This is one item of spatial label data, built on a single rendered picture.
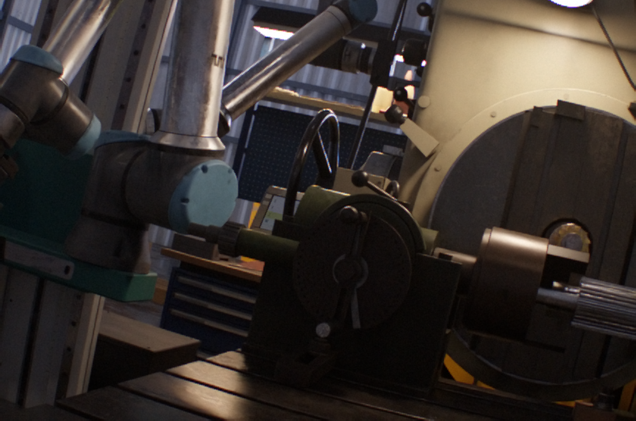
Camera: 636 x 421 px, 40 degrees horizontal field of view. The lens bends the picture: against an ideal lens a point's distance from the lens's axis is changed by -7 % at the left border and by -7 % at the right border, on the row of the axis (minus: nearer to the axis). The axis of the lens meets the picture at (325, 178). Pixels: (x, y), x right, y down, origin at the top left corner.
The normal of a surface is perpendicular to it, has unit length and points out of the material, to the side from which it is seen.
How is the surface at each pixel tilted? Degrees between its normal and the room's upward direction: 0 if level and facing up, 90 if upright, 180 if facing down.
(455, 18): 90
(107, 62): 90
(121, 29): 90
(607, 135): 90
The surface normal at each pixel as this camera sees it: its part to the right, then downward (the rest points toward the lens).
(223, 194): 0.76, 0.25
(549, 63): -0.21, -0.08
